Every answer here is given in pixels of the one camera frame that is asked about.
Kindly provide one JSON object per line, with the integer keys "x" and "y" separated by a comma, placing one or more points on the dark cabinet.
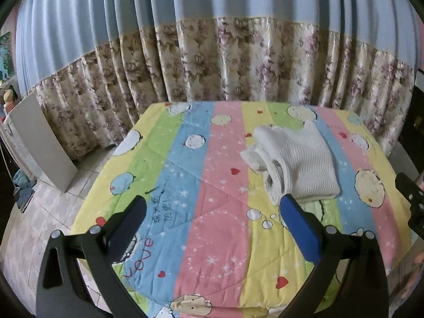
{"x": 418, "y": 112}

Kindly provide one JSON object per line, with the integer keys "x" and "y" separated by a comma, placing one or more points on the wall poster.
{"x": 6, "y": 56}

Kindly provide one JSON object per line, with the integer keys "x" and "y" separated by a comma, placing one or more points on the plush toy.
{"x": 8, "y": 97}

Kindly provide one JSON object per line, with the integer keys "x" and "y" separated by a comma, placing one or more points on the blue cloth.
{"x": 24, "y": 187}

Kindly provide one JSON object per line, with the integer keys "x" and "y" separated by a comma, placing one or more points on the striped cartoon print blanket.
{"x": 215, "y": 188}

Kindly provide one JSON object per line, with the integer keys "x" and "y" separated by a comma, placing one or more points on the blue and floral curtain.
{"x": 212, "y": 56}

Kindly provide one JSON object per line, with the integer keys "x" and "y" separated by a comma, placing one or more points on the white flat board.
{"x": 43, "y": 139}

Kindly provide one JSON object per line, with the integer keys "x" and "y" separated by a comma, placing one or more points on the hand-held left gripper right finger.
{"x": 303, "y": 232}

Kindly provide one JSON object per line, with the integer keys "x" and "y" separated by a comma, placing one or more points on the white ribbed knit sweater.
{"x": 298, "y": 165}

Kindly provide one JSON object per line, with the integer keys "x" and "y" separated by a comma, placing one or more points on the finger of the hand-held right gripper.
{"x": 412, "y": 193}

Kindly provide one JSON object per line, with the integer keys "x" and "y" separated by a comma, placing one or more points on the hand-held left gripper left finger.
{"x": 124, "y": 230}

